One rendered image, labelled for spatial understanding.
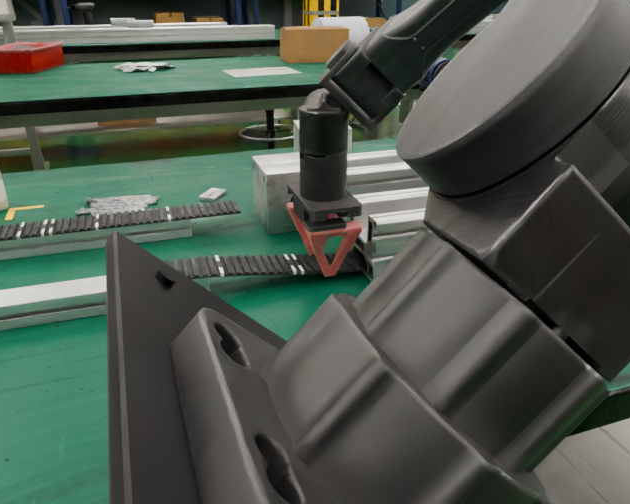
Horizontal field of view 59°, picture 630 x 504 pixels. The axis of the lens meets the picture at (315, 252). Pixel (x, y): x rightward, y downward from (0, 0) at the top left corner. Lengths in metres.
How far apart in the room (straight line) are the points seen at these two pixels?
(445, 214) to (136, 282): 0.11
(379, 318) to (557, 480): 1.16
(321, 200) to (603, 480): 0.90
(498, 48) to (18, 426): 0.48
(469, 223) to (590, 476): 1.19
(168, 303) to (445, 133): 0.11
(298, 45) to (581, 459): 2.12
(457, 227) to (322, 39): 2.67
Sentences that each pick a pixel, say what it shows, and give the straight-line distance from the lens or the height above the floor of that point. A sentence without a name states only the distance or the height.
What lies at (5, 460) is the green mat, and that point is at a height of 0.78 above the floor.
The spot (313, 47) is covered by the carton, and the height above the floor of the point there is 0.85.
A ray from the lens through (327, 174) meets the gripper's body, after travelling 0.64.
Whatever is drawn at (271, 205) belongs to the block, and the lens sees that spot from 0.82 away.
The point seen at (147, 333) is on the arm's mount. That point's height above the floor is 1.02.
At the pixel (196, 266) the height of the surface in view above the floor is 0.81.
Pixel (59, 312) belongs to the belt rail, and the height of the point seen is 0.79.
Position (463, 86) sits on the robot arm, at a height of 1.09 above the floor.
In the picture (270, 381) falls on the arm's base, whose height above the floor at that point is 1.02.
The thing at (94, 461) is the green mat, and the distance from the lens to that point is 0.50.
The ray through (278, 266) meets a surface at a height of 0.80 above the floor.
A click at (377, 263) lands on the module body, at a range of 0.69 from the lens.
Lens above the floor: 1.12
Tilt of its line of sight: 26 degrees down
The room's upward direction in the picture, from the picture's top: straight up
